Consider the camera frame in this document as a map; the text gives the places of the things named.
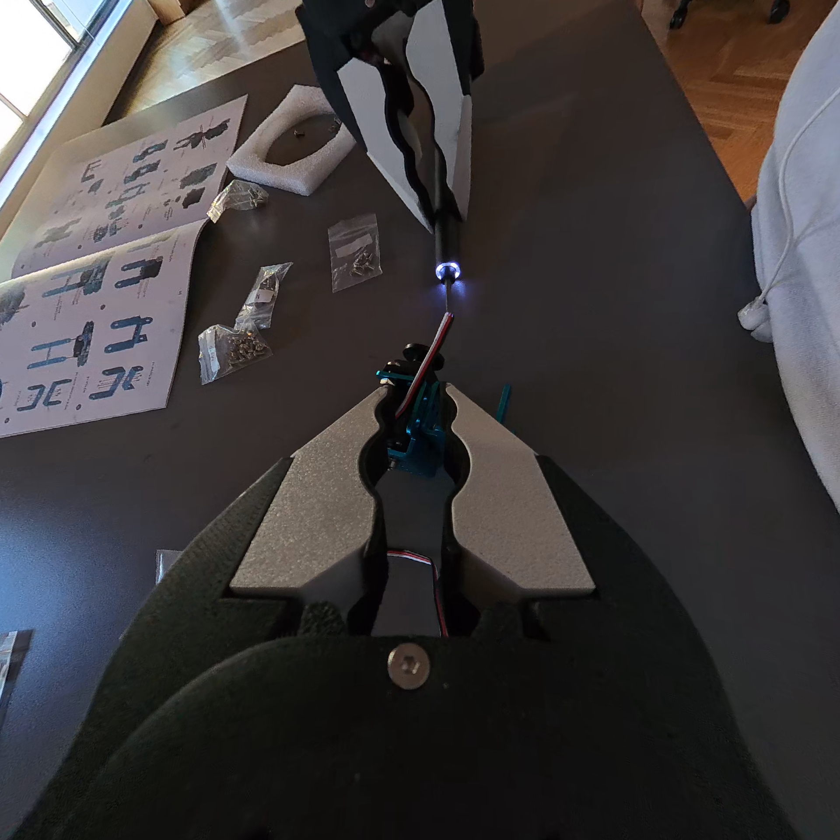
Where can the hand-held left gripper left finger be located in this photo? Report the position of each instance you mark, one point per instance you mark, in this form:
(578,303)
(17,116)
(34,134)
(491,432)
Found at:
(308,525)

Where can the clear plastic screw bag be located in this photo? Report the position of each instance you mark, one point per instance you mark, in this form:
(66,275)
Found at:
(262,295)
(165,563)
(13,666)
(354,253)
(236,197)

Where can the instruction booklet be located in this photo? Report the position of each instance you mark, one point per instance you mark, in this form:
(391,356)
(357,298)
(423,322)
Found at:
(98,295)

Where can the black office chair base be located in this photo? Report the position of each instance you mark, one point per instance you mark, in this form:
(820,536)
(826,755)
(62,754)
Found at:
(679,12)

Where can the clear bag of metal nuts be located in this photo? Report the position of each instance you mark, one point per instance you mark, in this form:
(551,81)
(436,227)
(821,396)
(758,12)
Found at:
(233,351)

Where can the dark grey desk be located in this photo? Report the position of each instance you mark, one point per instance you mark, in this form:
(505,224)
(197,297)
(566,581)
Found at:
(590,328)

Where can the cardboard box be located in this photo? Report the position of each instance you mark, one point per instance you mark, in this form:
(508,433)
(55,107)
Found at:
(174,8)

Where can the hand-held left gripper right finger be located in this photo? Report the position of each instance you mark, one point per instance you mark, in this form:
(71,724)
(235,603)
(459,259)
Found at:
(525,525)

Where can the large window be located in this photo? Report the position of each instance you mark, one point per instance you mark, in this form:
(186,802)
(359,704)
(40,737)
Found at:
(26,52)

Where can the white foam piece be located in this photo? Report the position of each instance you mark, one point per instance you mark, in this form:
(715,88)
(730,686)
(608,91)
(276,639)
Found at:
(262,157)

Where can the black screwdriver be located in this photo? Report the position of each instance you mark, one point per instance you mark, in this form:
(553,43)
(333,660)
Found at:
(446,229)

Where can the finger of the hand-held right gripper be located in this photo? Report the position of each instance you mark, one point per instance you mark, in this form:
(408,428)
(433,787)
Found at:
(374,118)
(446,79)

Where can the servo with blue bracket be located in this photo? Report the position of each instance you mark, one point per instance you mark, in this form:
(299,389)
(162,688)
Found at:
(420,439)

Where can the person's white top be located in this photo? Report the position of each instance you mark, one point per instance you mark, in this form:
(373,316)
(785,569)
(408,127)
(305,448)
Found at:
(800,262)

